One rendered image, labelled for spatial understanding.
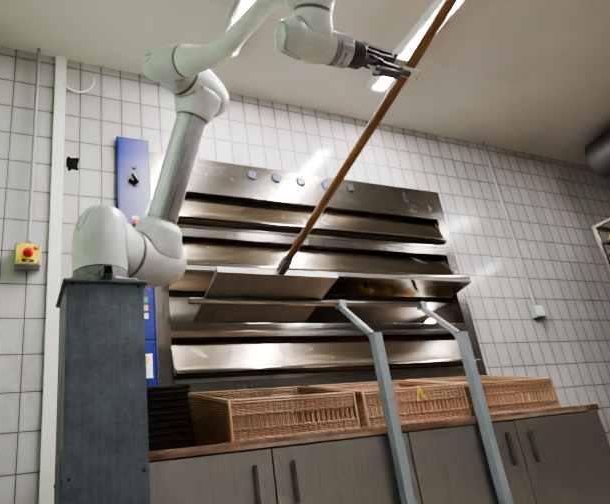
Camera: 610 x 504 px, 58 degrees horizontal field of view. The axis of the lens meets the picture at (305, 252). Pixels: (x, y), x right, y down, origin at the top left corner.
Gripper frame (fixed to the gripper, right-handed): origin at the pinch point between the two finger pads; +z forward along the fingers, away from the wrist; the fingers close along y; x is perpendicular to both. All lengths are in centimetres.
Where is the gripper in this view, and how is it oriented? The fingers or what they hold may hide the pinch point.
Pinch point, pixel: (407, 68)
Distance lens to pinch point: 173.6
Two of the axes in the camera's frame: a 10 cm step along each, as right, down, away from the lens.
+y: 2.4, 7.9, -5.7
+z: 8.8, 0.7, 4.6
